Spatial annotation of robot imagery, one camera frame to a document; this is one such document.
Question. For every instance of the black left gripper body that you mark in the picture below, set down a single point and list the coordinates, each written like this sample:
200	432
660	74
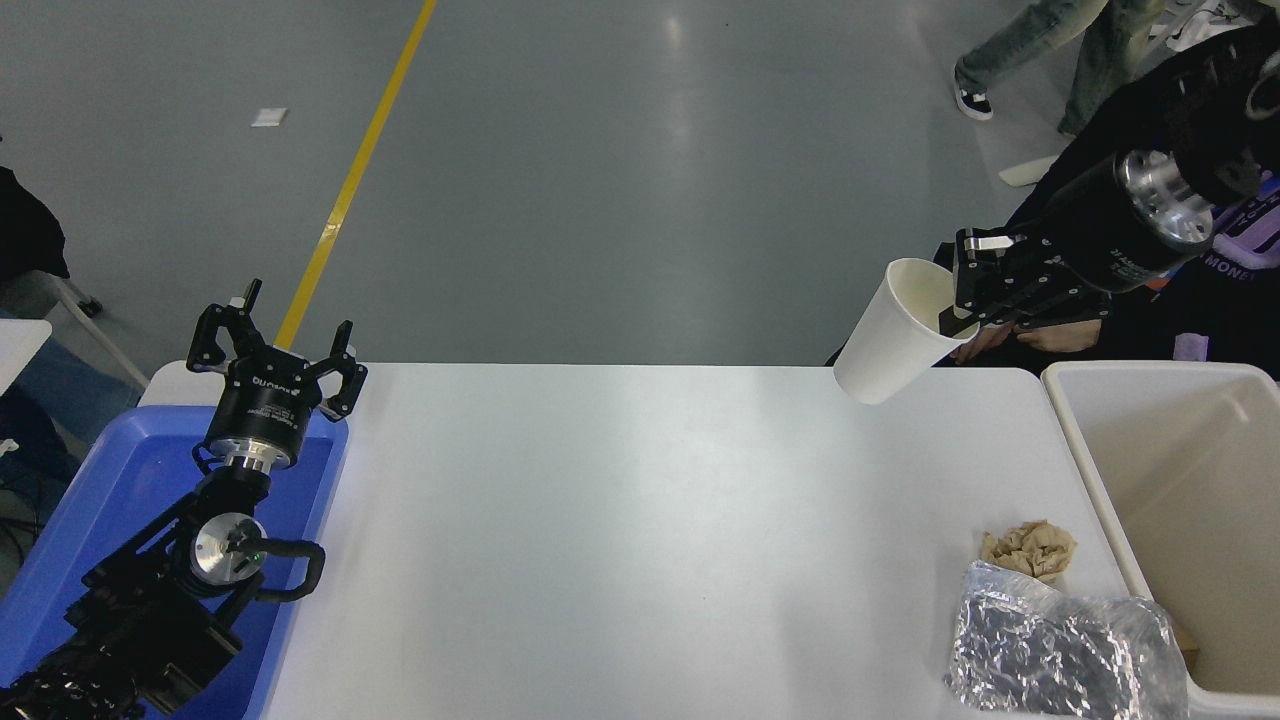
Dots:
262	408

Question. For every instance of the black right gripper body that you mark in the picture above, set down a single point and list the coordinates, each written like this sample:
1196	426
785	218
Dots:
1105	240

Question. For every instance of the white paper cup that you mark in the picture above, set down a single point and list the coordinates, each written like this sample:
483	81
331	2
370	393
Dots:
890	340

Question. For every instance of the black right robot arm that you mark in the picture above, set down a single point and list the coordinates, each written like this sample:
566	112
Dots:
1220	120

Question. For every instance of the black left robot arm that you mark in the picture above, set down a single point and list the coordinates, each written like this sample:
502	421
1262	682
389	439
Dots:
150	620

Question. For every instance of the person's hand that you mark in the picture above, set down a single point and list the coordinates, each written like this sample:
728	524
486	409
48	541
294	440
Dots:
985	343
1070	338

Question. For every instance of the seated person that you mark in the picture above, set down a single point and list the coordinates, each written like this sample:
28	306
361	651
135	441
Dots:
1140	335

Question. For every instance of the white flat floor object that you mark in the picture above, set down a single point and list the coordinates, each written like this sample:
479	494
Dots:
1022	172

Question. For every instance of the blue plastic tray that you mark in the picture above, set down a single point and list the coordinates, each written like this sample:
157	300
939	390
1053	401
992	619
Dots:
100	500

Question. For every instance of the small white side table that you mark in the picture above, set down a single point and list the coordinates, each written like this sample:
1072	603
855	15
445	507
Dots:
20	350

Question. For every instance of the person at table edge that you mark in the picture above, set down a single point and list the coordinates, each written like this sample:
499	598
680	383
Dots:
25	230

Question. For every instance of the walking person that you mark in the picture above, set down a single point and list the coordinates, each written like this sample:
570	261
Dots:
1020	40

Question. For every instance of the large pale plastic bin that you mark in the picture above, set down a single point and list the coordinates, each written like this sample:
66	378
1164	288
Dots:
1200	480

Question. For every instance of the white paper scrap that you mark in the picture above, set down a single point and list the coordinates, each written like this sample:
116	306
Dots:
268	117

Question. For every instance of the white wheeled chair base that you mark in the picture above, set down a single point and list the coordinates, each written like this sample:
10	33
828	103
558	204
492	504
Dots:
1195	25

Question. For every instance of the crumpled tan paper ball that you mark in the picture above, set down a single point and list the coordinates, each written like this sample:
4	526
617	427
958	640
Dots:
1035	552

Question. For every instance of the tan paper piece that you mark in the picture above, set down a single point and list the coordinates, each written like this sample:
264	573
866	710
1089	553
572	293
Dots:
1185	645

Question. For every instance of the white metal frame leg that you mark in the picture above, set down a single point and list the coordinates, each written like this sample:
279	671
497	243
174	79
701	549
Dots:
100	335

